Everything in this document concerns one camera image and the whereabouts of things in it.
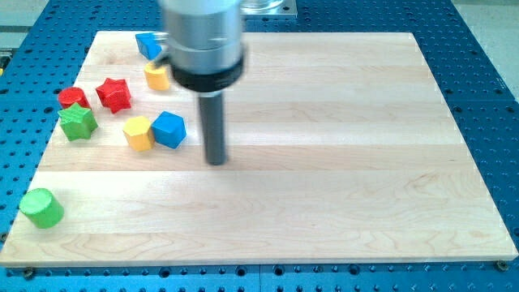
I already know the black collar tool mount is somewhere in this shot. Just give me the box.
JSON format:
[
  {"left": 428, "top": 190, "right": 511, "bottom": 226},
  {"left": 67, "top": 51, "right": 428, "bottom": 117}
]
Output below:
[{"left": 170, "top": 53, "right": 246, "bottom": 92}]

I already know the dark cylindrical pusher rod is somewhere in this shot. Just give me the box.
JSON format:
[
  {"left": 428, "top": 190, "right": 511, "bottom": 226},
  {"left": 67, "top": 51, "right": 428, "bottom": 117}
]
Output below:
[{"left": 199, "top": 91, "right": 226, "bottom": 165}]

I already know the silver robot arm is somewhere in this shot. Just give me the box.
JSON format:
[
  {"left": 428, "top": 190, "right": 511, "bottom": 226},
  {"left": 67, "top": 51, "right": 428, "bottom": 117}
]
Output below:
[{"left": 153, "top": 0, "right": 245, "bottom": 165}]

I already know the blue cube block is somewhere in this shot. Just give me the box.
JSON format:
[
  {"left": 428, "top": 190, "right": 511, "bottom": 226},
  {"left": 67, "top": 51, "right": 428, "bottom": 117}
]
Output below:
[{"left": 152, "top": 111, "right": 187, "bottom": 149}]

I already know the red star block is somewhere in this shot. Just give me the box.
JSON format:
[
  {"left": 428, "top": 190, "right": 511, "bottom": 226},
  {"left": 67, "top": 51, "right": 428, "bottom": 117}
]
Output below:
[{"left": 96, "top": 78, "right": 131, "bottom": 114}]

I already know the green star block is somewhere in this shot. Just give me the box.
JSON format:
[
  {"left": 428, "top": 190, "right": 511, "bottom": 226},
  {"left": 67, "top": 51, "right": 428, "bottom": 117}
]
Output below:
[{"left": 58, "top": 103, "right": 98, "bottom": 141}]

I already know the yellow cylinder block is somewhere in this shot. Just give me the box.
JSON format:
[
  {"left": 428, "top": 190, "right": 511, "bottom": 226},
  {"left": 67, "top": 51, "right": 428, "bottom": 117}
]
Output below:
[{"left": 144, "top": 62, "right": 170, "bottom": 91}]

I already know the yellow hexagon block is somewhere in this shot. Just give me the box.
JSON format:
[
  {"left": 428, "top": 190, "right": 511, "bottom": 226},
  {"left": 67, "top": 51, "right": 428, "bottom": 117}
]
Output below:
[{"left": 122, "top": 116, "right": 155, "bottom": 152}]

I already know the blue crescent block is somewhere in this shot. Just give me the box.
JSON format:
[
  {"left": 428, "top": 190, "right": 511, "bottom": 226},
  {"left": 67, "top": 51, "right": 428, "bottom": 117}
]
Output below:
[{"left": 135, "top": 32, "right": 162, "bottom": 60}]

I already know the light wooden board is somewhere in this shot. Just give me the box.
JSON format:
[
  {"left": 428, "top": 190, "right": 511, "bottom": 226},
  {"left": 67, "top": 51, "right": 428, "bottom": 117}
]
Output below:
[{"left": 1, "top": 31, "right": 517, "bottom": 267}]

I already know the red cylinder block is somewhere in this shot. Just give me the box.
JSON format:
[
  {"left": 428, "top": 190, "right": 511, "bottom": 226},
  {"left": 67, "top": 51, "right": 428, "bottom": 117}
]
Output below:
[{"left": 58, "top": 87, "right": 91, "bottom": 109}]

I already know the green cylinder block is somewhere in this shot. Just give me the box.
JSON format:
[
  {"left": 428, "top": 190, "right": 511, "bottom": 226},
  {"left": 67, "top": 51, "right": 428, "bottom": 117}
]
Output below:
[{"left": 19, "top": 188, "right": 64, "bottom": 229}]

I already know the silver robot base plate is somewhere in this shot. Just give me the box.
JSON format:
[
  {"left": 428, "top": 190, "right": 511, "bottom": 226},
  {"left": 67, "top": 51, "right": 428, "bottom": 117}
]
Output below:
[{"left": 241, "top": 0, "right": 298, "bottom": 17}]

